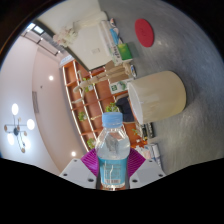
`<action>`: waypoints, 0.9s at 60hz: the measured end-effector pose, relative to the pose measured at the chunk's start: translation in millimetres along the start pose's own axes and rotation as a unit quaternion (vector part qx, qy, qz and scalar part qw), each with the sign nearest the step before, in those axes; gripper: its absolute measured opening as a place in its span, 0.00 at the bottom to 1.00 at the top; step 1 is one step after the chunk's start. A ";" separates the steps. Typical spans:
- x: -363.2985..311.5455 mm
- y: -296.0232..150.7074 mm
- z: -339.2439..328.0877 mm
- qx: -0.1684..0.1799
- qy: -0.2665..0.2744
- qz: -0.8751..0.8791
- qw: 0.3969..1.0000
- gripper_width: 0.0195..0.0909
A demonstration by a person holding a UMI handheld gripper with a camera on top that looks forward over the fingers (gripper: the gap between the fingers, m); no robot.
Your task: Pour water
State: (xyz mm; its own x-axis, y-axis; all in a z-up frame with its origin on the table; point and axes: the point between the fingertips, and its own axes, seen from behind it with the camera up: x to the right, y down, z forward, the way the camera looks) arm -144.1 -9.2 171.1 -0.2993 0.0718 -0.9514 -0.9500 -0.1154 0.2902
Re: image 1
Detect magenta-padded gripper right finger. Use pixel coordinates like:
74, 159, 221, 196
127, 148, 167, 189

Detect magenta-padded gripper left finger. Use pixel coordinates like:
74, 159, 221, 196
59, 148, 101, 189

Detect clear blue-capped water bottle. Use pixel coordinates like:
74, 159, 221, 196
94, 111, 131, 191

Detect stack of dark books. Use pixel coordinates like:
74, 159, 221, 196
139, 121, 156, 139

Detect black chair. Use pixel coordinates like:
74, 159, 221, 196
114, 96, 135, 123

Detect branching ceiling lamp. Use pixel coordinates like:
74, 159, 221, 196
3, 102, 36, 154

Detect cream cylindrical cup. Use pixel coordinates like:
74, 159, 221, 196
127, 70, 187, 126

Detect ceiling air vent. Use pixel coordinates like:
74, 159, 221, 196
31, 90, 40, 114

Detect green and white carton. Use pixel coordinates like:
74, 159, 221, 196
109, 79, 129, 93

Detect wooden artist mannequin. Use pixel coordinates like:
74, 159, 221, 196
72, 61, 136, 96

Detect green tissue pack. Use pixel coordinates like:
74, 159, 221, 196
111, 42, 134, 66

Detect grey curtain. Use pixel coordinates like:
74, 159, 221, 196
38, 31, 66, 56

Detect white vase with flowers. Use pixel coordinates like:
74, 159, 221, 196
52, 11, 109, 48

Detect flat round red coaster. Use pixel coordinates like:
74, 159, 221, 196
134, 18, 155, 48

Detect stack of white packs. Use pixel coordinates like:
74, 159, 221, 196
99, 18, 124, 51

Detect window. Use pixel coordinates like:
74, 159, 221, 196
24, 22, 44, 39

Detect wooden wall shelf unit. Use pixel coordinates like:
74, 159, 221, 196
61, 59, 149, 153

